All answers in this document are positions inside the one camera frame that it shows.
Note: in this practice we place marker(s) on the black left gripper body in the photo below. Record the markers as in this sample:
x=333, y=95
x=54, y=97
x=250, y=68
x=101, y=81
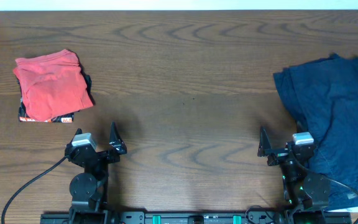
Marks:
x=109, y=158

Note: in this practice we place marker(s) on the black folded printed shirt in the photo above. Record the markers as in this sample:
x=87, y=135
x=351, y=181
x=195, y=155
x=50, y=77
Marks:
x=66, y=118

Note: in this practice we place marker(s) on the dark navy denim shorts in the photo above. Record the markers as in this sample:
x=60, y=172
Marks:
x=322, y=96

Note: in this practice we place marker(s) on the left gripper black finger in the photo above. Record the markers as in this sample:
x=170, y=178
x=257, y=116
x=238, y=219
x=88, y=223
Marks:
x=116, y=141
x=78, y=131

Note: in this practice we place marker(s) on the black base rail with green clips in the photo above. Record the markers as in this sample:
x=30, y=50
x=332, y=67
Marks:
x=253, y=216

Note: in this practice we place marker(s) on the red folded t-shirt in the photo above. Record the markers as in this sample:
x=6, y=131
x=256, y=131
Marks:
x=52, y=85

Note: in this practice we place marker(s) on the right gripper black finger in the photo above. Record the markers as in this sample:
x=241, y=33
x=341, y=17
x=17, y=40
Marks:
x=264, y=144
x=300, y=128

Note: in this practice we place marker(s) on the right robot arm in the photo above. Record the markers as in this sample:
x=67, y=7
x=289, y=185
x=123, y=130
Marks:
x=305, y=191

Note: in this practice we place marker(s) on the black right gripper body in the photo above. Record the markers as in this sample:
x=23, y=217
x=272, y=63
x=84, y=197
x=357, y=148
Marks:
x=279, y=156

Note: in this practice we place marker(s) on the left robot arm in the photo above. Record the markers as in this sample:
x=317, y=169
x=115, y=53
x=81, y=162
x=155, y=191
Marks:
x=89, y=189

